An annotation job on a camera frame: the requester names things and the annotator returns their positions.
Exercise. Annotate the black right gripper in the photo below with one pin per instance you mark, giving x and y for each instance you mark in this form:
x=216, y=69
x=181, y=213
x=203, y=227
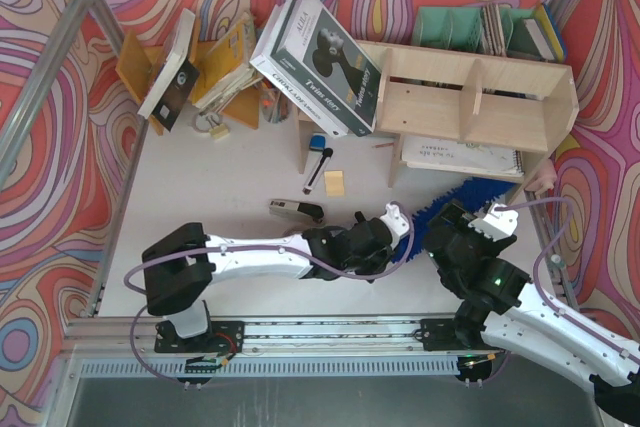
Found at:
x=451, y=220

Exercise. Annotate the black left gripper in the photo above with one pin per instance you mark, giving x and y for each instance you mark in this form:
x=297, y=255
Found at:
x=373, y=235

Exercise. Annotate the blue microfiber duster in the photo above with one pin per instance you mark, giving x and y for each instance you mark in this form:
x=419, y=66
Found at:
x=474, y=193

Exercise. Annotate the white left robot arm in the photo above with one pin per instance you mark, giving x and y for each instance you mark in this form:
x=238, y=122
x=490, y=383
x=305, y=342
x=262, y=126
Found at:
x=179, y=267

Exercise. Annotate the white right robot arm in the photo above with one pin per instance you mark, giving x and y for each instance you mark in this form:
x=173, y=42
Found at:
x=504, y=307

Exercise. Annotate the light wooden bookshelf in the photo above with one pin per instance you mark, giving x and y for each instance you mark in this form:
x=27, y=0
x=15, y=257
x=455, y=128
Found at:
x=524, y=105

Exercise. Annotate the yellow sticky note pad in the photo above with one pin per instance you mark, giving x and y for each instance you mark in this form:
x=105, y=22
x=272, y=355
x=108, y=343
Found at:
x=334, y=183

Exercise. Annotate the grey black stapler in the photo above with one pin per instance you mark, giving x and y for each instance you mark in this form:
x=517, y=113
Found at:
x=297, y=210

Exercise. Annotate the black and white marker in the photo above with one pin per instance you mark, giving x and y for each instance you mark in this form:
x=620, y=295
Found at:
x=317, y=171

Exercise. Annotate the blue and white eraser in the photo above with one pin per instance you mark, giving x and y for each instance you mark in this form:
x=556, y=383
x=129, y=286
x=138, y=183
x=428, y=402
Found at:
x=317, y=143

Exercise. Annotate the pink pig figurine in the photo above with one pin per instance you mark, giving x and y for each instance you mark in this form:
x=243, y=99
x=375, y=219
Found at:
x=544, y=179

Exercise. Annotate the coloured pencils bundle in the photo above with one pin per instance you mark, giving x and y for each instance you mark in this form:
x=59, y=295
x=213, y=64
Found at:
x=274, y=105

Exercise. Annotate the small brass padlock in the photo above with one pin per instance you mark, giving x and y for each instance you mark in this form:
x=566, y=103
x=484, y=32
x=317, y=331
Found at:
x=218, y=132

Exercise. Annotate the large Twins story book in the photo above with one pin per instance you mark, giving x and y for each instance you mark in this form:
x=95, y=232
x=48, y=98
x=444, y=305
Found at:
x=313, y=49

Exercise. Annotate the white Choklad book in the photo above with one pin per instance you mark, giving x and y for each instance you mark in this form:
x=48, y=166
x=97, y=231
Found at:
x=263, y=60

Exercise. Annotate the mint green desk organizer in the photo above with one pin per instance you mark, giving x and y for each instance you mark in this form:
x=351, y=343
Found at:
x=501, y=31

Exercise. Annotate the yellow book stack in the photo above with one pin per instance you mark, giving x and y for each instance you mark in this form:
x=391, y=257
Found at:
x=225, y=69

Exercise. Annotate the blue bound book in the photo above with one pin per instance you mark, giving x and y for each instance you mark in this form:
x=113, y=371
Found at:
x=542, y=26

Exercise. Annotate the black and white paperback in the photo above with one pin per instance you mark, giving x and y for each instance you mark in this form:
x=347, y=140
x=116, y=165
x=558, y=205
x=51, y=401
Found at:
x=172, y=75

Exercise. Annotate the yellow wooden book stand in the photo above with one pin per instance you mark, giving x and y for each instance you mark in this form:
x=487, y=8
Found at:
x=134, y=67

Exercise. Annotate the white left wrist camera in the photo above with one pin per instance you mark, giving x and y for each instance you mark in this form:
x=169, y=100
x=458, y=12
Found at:
x=396, y=221

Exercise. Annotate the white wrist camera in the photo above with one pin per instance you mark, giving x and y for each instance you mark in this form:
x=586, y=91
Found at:
x=498, y=223
x=396, y=221

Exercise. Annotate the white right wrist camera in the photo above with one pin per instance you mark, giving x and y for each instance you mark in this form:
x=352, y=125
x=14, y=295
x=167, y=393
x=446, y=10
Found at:
x=498, y=223

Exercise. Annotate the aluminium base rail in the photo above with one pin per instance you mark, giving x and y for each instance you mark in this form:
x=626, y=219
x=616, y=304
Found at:
x=277, y=347

